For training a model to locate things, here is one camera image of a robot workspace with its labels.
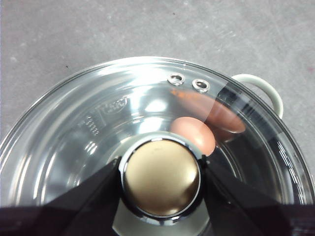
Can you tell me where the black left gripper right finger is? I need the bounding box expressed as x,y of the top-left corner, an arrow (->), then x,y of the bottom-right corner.
201,155 -> 315,236

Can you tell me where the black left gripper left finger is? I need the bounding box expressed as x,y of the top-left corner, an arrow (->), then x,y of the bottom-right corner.
0,158 -> 124,236

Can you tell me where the glass lid with green knob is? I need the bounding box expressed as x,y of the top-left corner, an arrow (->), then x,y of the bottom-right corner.
0,56 -> 315,236

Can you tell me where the brown egg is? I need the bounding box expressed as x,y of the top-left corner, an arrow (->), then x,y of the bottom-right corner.
170,117 -> 217,156

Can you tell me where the sage green electric cooking pot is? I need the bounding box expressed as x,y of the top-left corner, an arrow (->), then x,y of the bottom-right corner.
0,57 -> 315,236

